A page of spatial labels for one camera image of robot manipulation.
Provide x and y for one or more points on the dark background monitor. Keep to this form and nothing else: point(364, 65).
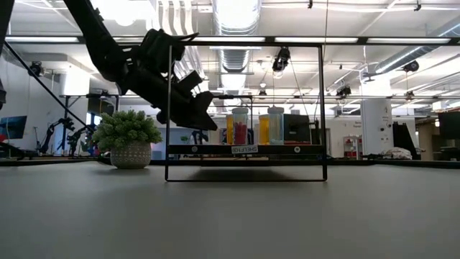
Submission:
point(449, 124)

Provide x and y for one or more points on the large orange medicine bottle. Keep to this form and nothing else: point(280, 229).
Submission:
point(263, 131)
point(229, 129)

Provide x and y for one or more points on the background shelf red bins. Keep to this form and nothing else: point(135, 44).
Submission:
point(352, 145)

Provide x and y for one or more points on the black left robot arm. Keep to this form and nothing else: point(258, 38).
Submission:
point(100, 46)

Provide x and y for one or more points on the blue screen monitor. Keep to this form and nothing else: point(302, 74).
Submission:
point(14, 126)

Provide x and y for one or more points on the black background box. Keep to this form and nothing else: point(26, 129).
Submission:
point(297, 127)

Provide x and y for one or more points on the white crumpled cloth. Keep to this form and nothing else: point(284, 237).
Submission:
point(397, 153)

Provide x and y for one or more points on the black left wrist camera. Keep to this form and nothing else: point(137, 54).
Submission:
point(161, 46)

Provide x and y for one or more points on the blue medicine bottle red pills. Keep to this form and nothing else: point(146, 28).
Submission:
point(240, 129)

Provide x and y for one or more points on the black ceiling spotlight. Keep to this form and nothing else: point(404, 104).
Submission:
point(411, 66)
point(36, 68)
point(344, 91)
point(281, 59)

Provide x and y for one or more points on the black background robot arm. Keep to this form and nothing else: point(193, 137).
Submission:
point(81, 136)
point(54, 129)

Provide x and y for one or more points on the green succulent in white pot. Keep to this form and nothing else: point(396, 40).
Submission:
point(125, 133)

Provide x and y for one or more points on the black aluminium rig frame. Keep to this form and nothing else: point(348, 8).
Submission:
point(43, 162)

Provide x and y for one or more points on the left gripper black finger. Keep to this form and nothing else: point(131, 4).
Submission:
point(187, 120)
point(205, 100)

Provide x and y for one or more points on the wooden tray board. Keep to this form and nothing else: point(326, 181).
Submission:
point(215, 149)

